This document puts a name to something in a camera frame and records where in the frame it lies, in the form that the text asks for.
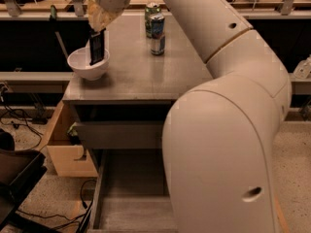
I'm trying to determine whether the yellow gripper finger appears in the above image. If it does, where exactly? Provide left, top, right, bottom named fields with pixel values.
left=87, top=0, right=96, bottom=29
left=93, top=8, right=121, bottom=32

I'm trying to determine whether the blue rxbar blueberry bar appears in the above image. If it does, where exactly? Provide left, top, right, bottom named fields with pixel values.
left=89, top=29, right=105, bottom=65

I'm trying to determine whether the white bowl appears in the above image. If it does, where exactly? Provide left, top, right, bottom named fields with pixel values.
left=67, top=47, right=110, bottom=81

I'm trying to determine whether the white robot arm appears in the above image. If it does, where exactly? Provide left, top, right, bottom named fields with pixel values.
left=162, top=0, right=292, bottom=233

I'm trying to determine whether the grey metal counter cabinet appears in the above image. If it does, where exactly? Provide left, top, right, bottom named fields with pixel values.
left=62, top=14, right=215, bottom=233

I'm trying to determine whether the green soda can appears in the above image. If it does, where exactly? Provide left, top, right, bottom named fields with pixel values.
left=145, top=2, right=161, bottom=38

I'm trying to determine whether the upper grey drawer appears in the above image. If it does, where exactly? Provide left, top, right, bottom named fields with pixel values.
left=74, top=121, right=163, bottom=150

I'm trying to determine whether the light wooden box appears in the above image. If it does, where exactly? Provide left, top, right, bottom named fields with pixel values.
left=40, top=101, right=97, bottom=178

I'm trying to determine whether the black bin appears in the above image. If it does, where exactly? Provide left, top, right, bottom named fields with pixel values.
left=0, top=129, right=47, bottom=229

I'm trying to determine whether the open lower grey drawer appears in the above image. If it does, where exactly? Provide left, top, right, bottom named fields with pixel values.
left=87, top=150, right=178, bottom=233

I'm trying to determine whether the green handled tool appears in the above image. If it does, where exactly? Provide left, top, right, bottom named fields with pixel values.
left=50, top=5, right=69, bottom=60

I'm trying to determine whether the black floor cable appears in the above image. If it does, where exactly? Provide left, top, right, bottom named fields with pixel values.
left=0, top=100, right=44, bottom=151

